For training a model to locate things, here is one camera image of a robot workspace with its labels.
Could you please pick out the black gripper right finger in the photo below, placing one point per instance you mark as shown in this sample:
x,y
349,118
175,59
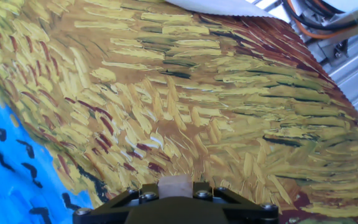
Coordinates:
x,y
241,203

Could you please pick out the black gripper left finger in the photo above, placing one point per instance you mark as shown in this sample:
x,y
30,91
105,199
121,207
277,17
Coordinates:
x,y
113,205

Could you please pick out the small wooden cube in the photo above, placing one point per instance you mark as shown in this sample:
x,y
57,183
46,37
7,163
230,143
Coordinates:
x,y
175,186

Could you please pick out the painted wheat field cloth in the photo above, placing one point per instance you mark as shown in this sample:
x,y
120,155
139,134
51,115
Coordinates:
x,y
166,93

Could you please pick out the orange tube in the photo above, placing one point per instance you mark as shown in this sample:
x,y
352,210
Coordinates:
x,y
320,37

